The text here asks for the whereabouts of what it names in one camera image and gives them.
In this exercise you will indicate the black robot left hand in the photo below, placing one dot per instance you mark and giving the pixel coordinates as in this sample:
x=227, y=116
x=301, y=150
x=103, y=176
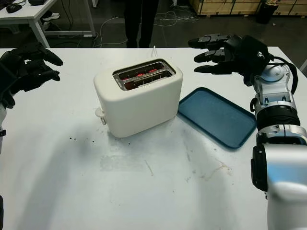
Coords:
x=36, y=70

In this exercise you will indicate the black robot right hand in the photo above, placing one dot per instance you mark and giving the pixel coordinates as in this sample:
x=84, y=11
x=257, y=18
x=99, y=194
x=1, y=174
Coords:
x=233, y=55

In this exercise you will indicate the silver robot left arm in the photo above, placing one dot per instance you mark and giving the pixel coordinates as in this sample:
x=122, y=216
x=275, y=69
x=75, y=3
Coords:
x=1, y=115

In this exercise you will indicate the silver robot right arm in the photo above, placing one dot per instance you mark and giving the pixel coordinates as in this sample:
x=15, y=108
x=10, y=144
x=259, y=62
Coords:
x=285, y=172

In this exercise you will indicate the cream white two-slot toaster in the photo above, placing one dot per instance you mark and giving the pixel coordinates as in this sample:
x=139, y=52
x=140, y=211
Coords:
x=144, y=107

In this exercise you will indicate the person in dark clothes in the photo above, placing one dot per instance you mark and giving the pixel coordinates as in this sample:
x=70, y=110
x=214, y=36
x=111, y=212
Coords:
x=134, y=24

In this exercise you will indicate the stacked wooden crates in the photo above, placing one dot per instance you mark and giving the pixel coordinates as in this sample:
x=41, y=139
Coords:
x=227, y=6

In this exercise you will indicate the black trash bin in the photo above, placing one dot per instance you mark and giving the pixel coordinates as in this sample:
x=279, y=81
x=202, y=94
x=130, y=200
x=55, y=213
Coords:
x=266, y=13

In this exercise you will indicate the white sneaker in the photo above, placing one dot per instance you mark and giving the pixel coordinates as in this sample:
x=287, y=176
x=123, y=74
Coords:
x=51, y=16

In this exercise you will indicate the white office desk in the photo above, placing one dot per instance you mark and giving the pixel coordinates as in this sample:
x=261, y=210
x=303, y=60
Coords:
x=28, y=13

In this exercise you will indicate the teal plastic tray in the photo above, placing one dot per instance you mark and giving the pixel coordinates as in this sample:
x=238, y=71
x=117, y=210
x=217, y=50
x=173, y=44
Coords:
x=216, y=117

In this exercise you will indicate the black computer mouse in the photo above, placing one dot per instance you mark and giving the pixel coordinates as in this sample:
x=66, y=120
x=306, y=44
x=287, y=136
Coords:
x=13, y=8

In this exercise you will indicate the black device on desk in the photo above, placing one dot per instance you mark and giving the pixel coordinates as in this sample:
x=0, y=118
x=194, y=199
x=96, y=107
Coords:
x=36, y=2

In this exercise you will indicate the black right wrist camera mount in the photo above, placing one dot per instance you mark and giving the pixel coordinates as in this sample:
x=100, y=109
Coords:
x=254, y=49

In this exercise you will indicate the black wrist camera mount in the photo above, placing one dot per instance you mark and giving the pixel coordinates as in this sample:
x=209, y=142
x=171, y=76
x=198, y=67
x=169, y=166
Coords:
x=4, y=80
x=254, y=49

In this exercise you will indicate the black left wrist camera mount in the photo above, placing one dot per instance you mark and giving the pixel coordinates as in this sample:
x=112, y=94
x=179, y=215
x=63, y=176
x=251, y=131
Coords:
x=4, y=80

